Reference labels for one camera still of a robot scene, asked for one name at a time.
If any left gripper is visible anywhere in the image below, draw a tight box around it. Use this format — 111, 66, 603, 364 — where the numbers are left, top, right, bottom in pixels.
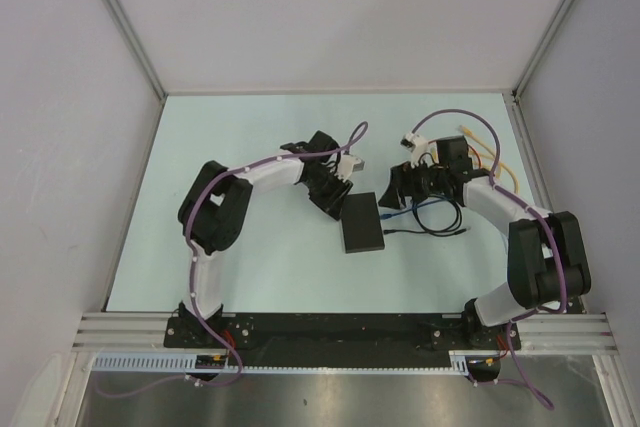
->
301, 168, 352, 220

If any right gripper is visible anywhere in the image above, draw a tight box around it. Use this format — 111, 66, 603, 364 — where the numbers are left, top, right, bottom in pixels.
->
378, 155, 449, 210

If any blue ethernet cable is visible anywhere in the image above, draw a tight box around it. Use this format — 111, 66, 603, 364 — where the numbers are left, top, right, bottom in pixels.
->
379, 199, 446, 221

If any black network switch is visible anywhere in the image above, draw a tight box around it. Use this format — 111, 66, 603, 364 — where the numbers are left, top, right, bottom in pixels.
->
341, 192, 385, 254

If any black power cable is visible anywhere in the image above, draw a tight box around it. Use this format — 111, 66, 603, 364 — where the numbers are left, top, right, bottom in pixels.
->
383, 194, 474, 239

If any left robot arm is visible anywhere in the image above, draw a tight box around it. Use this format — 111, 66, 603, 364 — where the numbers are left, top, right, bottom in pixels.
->
178, 131, 364, 347

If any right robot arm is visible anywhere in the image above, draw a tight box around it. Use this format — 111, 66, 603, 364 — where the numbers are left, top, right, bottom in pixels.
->
378, 133, 592, 348

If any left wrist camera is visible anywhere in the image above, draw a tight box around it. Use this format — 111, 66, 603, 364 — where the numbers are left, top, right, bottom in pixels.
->
336, 153, 365, 180

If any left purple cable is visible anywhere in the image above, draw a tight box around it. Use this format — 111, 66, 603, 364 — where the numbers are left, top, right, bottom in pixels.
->
92, 120, 370, 397

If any purple cable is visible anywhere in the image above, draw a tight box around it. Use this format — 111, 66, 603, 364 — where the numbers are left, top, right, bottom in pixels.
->
409, 108, 571, 412
92, 120, 370, 397

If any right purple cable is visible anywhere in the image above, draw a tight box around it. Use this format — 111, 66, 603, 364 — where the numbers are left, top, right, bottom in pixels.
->
409, 108, 571, 412

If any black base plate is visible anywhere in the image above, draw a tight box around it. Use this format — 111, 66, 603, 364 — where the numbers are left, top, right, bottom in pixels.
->
163, 308, 521, 369

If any slotted cable duct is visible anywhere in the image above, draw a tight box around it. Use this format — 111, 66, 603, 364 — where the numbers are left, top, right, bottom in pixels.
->
92, 349, 501, 376

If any aluminium frame rail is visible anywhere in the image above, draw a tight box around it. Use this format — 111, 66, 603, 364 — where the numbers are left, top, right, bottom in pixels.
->
73, 313, 617, 355

